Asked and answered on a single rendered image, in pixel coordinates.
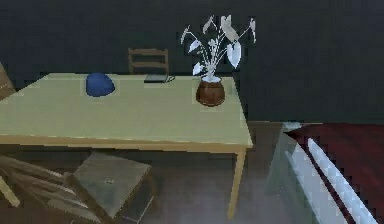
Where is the white houseplant in brown pot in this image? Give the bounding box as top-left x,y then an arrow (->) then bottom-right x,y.
180,14 -> 257,108

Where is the brown wooden chair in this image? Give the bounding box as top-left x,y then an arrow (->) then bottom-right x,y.
0,151 -> 158,224
128,47 -> 170,76

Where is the dark flat tablet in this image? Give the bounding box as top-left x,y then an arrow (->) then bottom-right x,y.
143,73 -> 176,84

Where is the pale wooden table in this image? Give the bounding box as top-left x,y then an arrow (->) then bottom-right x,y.
0,72 -> 254,220

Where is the blue rounded object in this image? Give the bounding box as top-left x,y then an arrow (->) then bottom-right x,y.
85,72 -> 116,98

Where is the dark red bed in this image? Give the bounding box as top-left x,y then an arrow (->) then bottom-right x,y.
266,121 -> 384,224

